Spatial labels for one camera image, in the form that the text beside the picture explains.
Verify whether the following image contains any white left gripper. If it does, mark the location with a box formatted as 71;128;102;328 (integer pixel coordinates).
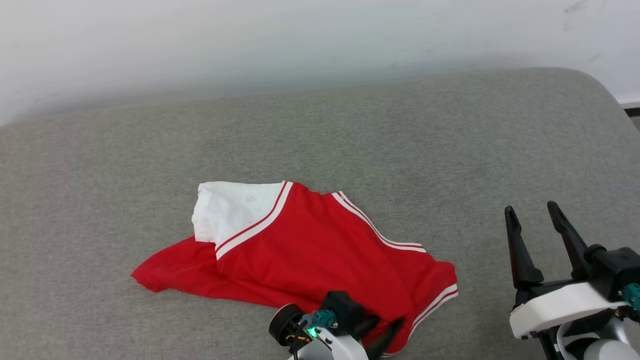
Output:
311;316;406;360

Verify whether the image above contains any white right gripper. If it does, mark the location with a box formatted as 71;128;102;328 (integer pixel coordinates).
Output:
504;200;631;340

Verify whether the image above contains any red white-trimmed sports garment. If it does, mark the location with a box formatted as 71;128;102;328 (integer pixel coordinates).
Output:
130;180;459;357

